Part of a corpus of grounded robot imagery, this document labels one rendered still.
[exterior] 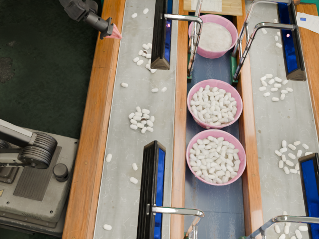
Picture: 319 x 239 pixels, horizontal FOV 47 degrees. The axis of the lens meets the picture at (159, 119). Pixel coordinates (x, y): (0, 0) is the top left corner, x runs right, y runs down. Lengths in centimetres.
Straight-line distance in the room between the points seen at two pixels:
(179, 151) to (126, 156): 23
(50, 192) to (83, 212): 39
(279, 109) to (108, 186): 90
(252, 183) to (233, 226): 20
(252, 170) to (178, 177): 33
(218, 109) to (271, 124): 26
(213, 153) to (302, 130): 45
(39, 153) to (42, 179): 32
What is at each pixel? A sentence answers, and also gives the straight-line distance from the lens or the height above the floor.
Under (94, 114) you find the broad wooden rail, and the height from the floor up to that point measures 76.
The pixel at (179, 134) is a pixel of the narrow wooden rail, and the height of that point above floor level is 76.
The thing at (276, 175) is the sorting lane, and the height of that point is 74.
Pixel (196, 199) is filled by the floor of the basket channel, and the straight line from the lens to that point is 166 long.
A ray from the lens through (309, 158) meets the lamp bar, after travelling 140.
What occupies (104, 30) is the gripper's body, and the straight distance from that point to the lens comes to 178.
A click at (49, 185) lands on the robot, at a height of 48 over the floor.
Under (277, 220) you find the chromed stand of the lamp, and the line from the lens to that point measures 126.
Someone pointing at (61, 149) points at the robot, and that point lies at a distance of 198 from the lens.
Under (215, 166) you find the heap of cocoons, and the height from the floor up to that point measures 74.
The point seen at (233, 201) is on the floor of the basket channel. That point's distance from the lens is 169.
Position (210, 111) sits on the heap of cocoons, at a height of 74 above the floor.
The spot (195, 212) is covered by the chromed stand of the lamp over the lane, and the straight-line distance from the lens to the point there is 118.
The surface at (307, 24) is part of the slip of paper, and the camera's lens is 227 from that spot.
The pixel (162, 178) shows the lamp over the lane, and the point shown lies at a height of 107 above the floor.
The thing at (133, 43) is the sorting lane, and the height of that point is 74.
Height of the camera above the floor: 225
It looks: 61 degrees down
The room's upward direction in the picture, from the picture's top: 8 degrees clockwise
